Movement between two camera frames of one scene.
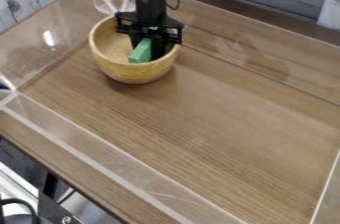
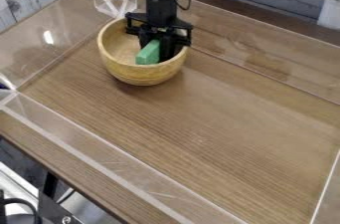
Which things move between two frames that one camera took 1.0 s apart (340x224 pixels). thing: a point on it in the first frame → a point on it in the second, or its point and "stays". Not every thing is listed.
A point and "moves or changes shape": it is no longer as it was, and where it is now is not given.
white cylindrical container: x=329 y=13 stays
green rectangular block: x=141 y=53 moves or changes shape
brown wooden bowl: x=111 y=46 moves or changes shape
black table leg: x=51 y=185 stays
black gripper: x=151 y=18 → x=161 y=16
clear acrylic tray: x=227 y=141 stays
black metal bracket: x=52 y=213 stays
